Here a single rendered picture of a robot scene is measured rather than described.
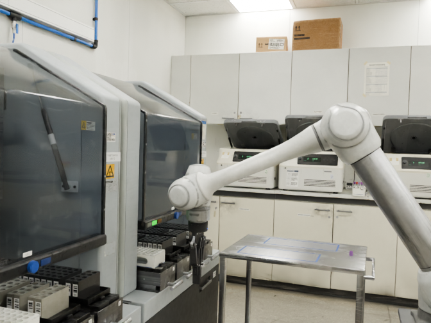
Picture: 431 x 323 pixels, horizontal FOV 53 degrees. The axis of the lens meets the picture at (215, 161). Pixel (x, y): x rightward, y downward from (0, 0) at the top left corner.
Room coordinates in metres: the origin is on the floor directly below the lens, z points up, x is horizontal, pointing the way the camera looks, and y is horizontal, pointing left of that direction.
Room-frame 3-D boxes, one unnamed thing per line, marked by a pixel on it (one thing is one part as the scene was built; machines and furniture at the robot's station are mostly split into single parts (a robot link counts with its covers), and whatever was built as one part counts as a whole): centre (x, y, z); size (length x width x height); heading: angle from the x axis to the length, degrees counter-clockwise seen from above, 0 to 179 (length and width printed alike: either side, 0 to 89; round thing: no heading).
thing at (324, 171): (4.02, -0.92, 1.24); 0.62 x 0.56 x 0.69; 162
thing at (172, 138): (1.96, 0.40, 1.28); 0.61 x 0.51 x 0.63; 161
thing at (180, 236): (1.96, 0.15, 0.85); 0.12 x 0.02 x 0.06; 161
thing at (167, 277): (1.74, 0.47, 0.78); 0.73 x 0.14 x 0.09; 71
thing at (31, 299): (1.15, 0.45, 0.85); 0.12 x 0.02 x 0.06; 161
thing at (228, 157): (4.20, -0.37, 1.22); 0.62 x 0.56 x 0.64; 160
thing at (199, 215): (1.60, 0.06, 1.03); 0.09 x 0.09 x 0.06
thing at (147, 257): (1.70, 0.34, 0.83); 0.30 x 0.10 x 0.06; 71
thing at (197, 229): (1.60, 0.06, 0.96); 0.08 x 0.07 x 0.09; 162
